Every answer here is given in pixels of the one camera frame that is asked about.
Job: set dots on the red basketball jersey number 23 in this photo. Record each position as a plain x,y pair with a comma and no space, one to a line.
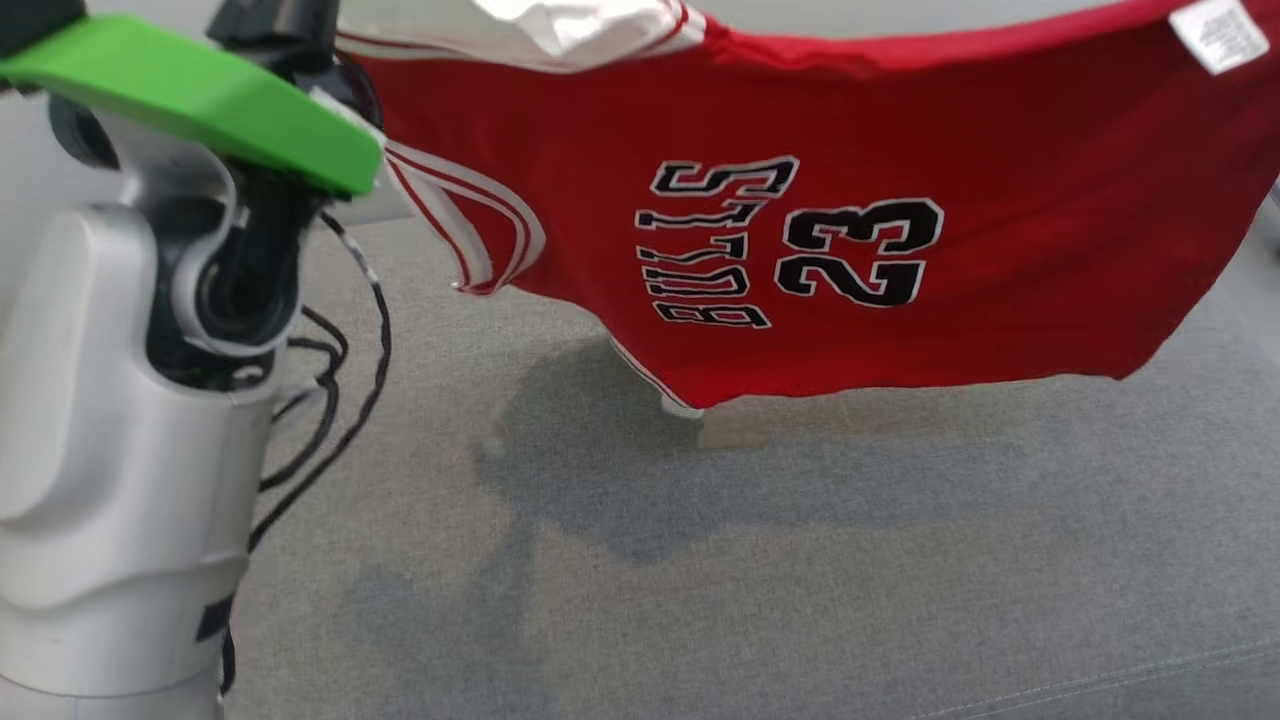
900,150

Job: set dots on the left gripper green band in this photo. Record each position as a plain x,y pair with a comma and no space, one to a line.
200,90

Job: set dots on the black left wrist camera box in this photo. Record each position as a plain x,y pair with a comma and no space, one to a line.
35,20

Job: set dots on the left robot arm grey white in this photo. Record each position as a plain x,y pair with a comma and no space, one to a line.
90,450

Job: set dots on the grey fabric sofa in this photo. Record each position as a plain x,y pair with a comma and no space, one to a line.
750,560

